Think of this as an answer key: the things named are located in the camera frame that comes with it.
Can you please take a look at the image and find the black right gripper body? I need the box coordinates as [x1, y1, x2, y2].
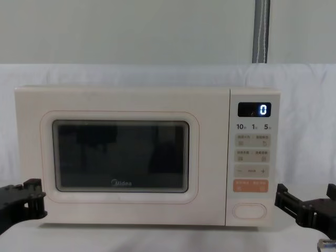
[301, 197, 336, 237]

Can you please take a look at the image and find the cream microwave oven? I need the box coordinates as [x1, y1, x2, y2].
[14, 85, 281, 229]

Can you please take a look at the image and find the white table cloth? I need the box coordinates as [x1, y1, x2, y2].
[0, 222, 336, 252]

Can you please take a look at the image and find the pale grey curtain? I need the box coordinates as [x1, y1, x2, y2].
[266, 0, 336, 65]
[0, 0, 256, 65]

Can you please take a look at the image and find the grey striped post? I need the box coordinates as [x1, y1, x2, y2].
[251, 0, 271, 64]

